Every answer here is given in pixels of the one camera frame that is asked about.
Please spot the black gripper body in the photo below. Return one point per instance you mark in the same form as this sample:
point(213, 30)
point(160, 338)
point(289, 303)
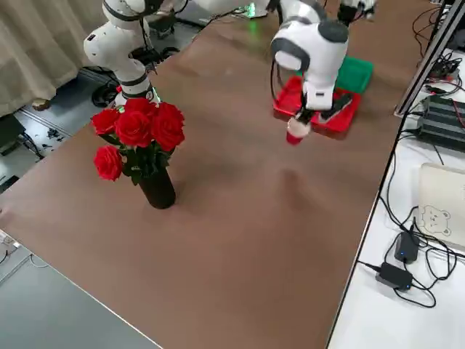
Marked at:
point(339, 107)
point(348, 12)

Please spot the red paper cup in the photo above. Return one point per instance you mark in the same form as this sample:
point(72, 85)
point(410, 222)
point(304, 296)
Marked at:
point(296, 137)

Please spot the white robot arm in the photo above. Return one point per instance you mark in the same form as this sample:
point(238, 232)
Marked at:
point(321, 72)
point(258, 7)

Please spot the red plastic tray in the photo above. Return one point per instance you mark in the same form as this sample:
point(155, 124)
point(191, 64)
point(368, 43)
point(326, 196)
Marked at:
point(341, 124)

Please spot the green plastic tray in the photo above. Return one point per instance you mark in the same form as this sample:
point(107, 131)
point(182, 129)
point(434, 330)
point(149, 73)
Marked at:
point(357, 72)

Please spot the black ribbed power supply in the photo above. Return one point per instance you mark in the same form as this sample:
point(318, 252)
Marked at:
point(443, 123)

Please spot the white bear-print box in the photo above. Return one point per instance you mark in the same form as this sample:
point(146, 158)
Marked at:
point(441, 203)

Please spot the black caster base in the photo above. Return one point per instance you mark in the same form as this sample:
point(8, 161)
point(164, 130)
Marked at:
point(165, 54)

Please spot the black power adapter blue light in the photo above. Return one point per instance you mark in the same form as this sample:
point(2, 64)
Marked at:
point(407, 247)

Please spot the black cylindrical vase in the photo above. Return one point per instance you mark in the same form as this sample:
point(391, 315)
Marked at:
point(160, 191)

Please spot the red rose bouquet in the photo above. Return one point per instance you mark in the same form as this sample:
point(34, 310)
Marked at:
point(134, 127)

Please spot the flat black power adapter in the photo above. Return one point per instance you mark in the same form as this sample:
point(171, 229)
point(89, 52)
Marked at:
point(394, 276)

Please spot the brown floor object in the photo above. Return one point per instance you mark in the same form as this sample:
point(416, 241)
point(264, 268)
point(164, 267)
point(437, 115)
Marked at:
point(41, 105)

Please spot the beige curtain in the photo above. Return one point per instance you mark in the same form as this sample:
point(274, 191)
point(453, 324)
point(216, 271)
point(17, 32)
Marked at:
point(36, 51)

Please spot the black floor box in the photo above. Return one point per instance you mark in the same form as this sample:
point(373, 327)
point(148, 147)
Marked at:
point(9, 134)

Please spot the grey aluminium frame post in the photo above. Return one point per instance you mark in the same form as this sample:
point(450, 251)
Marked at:
point(432, 47)

